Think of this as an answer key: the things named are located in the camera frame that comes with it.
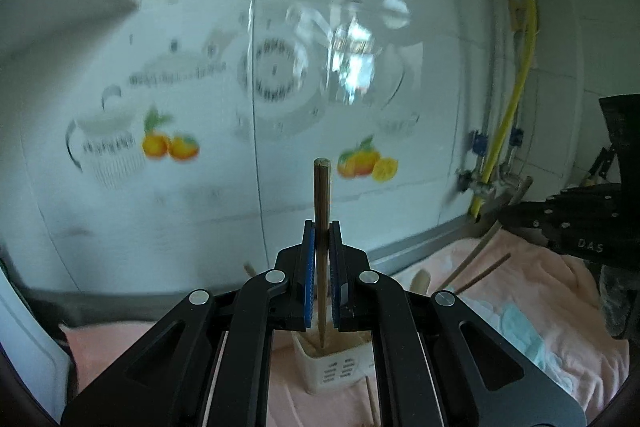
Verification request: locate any yellow gas pipe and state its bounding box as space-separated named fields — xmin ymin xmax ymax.
xmin=469 ymin=0 xmax=542 ymax=224

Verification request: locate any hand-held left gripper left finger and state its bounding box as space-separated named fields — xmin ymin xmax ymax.
xmin=60 ymin=219 xmax=321 ymax=427

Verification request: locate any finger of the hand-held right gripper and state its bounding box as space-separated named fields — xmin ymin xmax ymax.
xmin=497 ymin=194 xmax=553 ymax=244

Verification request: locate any pink printed towel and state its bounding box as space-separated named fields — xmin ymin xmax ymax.
xmin=60 ymin=229 xmax=631 ymax=427

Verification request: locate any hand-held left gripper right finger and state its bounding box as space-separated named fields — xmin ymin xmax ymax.
xmin=330 ymin=221 xmax=587 ymax=427

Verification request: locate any braided metal hose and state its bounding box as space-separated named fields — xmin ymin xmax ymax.
xmin=506 ymin=127 xmax=526 ymax=172
xmin=470 ymin=0 xmax=497 ymax=172

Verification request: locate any wooden chopstick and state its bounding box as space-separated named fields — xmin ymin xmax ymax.
xmin=410 ymin=269 xmax=432 ymax=296
xmin=361 ymin=374 xmax=379 ymax=427
xmin=313 ymin=158 xmax=331 ymax=351
xmin=451 ymin=253 xmax=512 ymax=294
xmin=441 ymin=223 xmax=502 ymax=288

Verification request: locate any white plastic utensil holder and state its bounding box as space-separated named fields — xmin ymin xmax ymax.
xmin=291 ymin=329 xmax=373 ymax=395

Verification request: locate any person's right hand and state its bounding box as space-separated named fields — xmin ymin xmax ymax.
xmin=599 ymin=263 xmax=633 ymax=340

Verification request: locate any white plastic board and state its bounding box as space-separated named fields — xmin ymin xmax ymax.
xmin=0 ymin=252 xmax=71 ymax=413

